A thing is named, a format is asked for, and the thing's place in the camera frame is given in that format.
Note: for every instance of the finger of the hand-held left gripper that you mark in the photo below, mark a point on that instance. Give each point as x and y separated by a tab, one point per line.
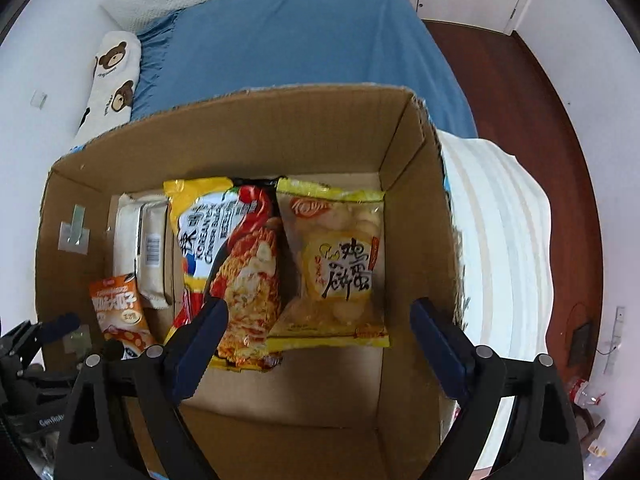
112	350
60	326

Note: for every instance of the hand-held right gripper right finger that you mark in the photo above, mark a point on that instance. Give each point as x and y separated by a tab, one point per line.
440	355

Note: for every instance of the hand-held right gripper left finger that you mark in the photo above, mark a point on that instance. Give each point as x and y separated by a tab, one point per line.
200	350

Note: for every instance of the orange snack packet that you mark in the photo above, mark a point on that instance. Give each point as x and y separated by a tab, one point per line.
117	305

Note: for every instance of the brown cardboard box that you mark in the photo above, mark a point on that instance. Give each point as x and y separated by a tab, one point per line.
300	135

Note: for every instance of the clear tape piece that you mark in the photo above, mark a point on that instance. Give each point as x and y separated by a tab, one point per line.
75	235

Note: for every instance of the yellow red noodle packet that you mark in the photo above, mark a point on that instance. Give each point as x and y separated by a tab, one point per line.
240	260

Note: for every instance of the plain white snack packet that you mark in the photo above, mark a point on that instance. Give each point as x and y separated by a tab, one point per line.
125	235

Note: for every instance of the white barcode snack packet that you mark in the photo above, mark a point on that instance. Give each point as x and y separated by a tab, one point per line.
152	240

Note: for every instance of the striped white cloth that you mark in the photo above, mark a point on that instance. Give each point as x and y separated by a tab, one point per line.
500	235

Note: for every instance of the yellow egg biscuit packet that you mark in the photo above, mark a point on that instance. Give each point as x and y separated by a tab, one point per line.
330	270

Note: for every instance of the clear plastic bottle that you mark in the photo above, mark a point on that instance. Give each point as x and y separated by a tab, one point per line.
585	392

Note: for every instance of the white power strip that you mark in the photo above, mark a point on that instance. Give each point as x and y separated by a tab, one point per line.
614	340

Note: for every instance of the white bear print pillow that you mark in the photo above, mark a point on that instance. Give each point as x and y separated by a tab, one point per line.
112	75

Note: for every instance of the blue bed sheet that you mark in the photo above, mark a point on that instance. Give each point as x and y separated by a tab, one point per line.
300	35

